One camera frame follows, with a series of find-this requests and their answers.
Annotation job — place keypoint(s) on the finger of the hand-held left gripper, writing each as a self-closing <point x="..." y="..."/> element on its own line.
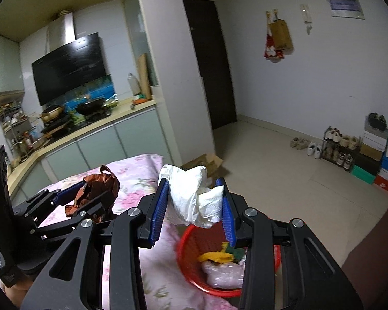
<point x="69" y="193"/>
<point x="93" y="206"/>

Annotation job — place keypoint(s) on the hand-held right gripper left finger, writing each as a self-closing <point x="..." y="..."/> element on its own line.
<point x="156" y="213"/>

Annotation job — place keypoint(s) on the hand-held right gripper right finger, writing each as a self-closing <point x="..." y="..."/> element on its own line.
<point x="228" y="219"/>

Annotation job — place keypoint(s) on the brown plastic bag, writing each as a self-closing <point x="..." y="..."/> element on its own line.
<point x="100" y="180"/>

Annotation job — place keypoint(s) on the green wrapper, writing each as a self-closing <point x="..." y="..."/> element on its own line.
<point x="239" y="253"/>

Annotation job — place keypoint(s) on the white tissue paper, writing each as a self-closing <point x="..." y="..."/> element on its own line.
<point x="187" y="193"/>

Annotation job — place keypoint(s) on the red plastic basket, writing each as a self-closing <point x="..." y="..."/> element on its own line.
<point x="195" y="240"/>

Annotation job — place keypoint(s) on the clear plastic bag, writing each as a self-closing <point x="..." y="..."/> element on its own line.
<point x="223" y="276"/>

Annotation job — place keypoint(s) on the person's left forearm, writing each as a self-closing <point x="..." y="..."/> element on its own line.
<point x="14" y="297"/>

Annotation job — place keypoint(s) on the pale green kitchen cabinet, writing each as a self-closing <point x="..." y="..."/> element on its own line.
<point x="100" y="145"/>

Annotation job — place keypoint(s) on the flat cardboard box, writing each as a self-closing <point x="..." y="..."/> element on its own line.
<point x="203" y="163"/>

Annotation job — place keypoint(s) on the pink floral blanket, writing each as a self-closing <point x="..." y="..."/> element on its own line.
<point x="168" y="281"/>

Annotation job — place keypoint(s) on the black gas stove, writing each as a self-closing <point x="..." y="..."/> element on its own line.
<point x="74" y="121"/>

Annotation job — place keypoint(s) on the metal spice rack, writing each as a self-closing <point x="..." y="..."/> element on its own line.
<point x="17" y="132"/>

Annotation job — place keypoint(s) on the gold cooking pot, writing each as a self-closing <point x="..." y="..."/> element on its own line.
<point x="51" y="113"/>

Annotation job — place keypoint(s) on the black wok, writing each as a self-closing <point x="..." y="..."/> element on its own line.
<point x="90" y="106"/>

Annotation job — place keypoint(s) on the beige pair of shoes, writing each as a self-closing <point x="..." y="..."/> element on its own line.
<point x="299" y="143"/>

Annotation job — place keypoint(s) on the blue backsplash picture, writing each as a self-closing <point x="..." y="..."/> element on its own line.
<point x="97" y="87"/>

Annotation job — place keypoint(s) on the white pair of shoes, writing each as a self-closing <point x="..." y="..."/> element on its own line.
<point x="314" y="150"/>

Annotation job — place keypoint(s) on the orange green packets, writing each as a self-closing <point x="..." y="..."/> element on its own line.
<point x="139" y="99"/>

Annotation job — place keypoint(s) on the black range hood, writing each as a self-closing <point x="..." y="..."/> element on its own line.
<point x="68" y="67"/>

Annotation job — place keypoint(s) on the clear plastic jug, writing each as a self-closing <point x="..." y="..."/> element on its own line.
<point x="134" y="85"/>

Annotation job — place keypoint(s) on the black shoe rack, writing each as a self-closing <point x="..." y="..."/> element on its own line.
<point x="341" y="150"/>

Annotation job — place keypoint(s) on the wooden cutting board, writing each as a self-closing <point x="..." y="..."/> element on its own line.
<point x="144" y="76"/>

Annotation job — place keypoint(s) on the dark wooden door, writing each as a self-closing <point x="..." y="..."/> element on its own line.
<point x="210" y="64"/>

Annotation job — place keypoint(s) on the stack of shoe boxes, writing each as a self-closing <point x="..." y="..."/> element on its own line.
<point x="378" y="164"/>

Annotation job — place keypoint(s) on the red hanging bag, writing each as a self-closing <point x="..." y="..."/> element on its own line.
<point x="273" y="53"/>

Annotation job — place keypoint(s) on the dark pair of sandals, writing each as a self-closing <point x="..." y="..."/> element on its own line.
<point x="376" y="121"/>

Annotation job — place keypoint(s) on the frosted glass partition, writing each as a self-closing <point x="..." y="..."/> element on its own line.
<point x="139" y="29"/>

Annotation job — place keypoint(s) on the brown paper bag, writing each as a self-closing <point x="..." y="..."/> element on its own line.
<point x="281" y="35"/>

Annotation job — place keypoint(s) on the white intercom handset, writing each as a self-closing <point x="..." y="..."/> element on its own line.
<point x="305" y="14"/>

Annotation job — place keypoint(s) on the grey electrical panel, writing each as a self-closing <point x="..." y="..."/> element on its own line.
<point x="344" y="5"/>

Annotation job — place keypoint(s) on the pale green wall cabinet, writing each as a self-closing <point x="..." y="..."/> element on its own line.
<point x="3" y="67"/>

